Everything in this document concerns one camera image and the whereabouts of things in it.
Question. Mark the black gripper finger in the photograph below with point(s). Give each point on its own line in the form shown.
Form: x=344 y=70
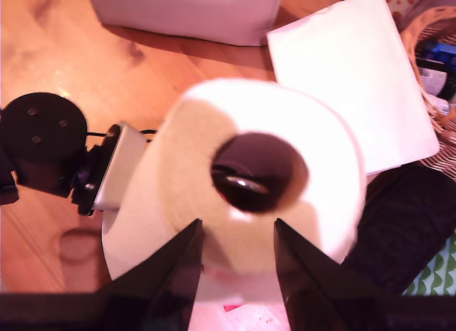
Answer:
x=310 y=281
x=171 y=281

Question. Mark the white paper towel roll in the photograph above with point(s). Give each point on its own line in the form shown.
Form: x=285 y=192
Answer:
x=178 y=149

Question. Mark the black zip pouch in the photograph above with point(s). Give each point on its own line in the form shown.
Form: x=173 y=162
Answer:
x=399 y=231

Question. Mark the green wave pattern pouch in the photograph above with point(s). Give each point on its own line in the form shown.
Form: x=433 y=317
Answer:
x=438 y=270

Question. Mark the white folded paper bag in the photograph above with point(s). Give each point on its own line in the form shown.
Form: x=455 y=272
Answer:
x=349 y=78

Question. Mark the white fabric storage bin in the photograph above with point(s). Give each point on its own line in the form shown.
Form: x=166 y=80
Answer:
x=185 y=10

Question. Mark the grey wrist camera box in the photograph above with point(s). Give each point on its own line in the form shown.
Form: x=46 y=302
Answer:
x=121 y=167

